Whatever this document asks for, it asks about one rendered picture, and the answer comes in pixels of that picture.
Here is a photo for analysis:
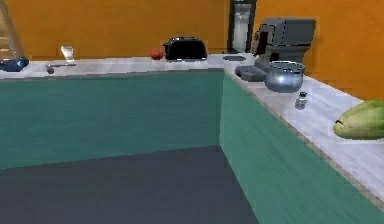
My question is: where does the green kitchen counter cabinet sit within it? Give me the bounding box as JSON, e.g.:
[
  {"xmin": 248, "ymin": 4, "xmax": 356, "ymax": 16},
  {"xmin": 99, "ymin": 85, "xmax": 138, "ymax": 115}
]
[{"xmin": 0, "ymin": 53, "xmax": 384, "ymax": 224}]

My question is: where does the black toaster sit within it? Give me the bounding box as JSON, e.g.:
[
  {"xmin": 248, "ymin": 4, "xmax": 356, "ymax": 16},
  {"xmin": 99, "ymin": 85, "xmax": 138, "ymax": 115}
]
[{"xmin": 162, "ymin": 36, "xmax": 208, "ymax": 62}]

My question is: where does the dark flat sponge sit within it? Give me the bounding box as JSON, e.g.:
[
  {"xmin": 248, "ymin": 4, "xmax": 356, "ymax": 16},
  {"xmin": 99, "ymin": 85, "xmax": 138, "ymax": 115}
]
[{"xmin": 222, "ymin": 55, "xmax": 247, "ymax": 62}]

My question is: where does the red tomato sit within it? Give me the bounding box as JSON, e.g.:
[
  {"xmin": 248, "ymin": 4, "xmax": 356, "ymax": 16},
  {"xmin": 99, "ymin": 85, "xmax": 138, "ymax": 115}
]
[{"xmin": 149, "ymin": 48, "xmax": 165, "ymax": 61}]

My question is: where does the black paper towel holder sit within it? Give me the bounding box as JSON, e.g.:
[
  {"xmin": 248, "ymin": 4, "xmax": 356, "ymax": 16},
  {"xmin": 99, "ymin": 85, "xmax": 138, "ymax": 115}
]
[{"xmin": 227, "ymin": 0, "xmax": 258, "ymax": 54}]

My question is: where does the silver metal pot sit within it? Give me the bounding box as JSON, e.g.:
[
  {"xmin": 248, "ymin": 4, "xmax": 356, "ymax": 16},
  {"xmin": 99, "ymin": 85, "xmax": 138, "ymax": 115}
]
[{"xmin": 264, "ymin": 60, "xmax": 306, "ymax": 94}]

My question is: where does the small grey salt shaker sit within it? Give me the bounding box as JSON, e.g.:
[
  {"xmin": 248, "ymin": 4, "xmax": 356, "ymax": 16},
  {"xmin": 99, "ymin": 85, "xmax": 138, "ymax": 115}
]
[{"xmin": 294, "ymin": 91, "xmax": 309, "ymax": 111}]

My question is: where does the grey coffee machine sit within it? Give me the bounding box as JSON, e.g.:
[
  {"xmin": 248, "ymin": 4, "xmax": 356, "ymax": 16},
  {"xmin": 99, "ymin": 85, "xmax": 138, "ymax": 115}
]
[{"xmin": 234, "ymin": 17, "xmax": 317, "ymax": 83}]

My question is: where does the silver sink faucet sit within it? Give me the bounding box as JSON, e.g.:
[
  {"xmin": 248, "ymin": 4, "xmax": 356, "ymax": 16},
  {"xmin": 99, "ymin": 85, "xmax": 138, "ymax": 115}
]
[{"xmin": 45, "ymin": 45, "xmax": 78, "ymax": 69}]

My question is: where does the dark blue bowl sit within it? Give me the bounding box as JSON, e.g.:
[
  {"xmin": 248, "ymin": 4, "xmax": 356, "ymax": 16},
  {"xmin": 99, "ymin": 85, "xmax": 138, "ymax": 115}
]
[{"xmin": 0, "ymin": 56, "xmax": 30, "ymax": 73}]

